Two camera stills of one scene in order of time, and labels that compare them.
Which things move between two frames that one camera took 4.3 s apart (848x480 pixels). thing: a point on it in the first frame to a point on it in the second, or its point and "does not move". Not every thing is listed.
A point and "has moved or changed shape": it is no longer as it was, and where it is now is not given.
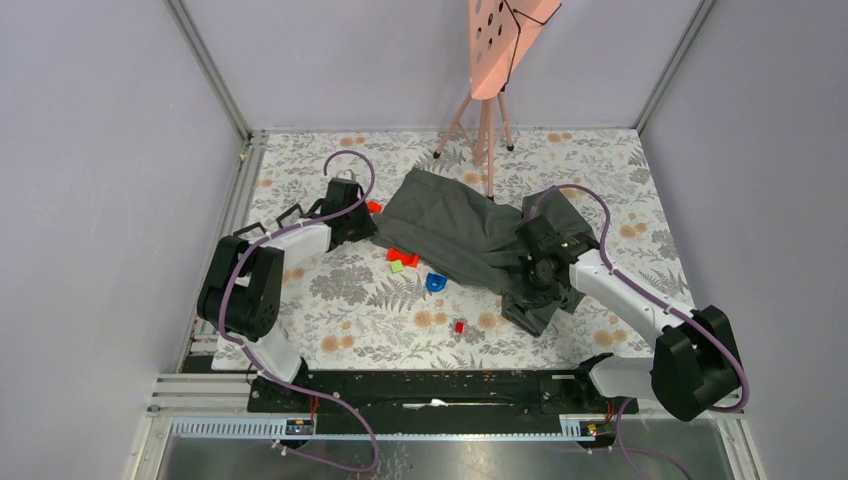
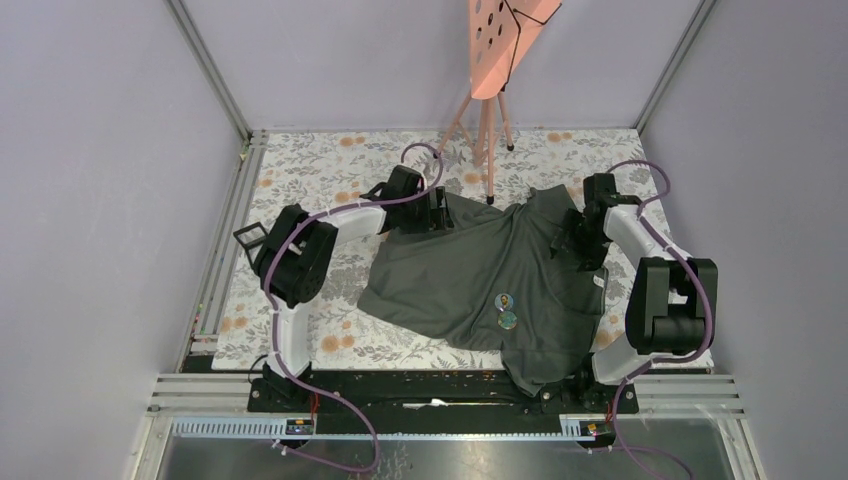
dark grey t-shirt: (458, 228) has moved or changed shape
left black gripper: (368, 228) to (433, 219)
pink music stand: (499, 33) does not move
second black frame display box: (257, 224) does not move
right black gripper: (527, 263) to (592, 258)
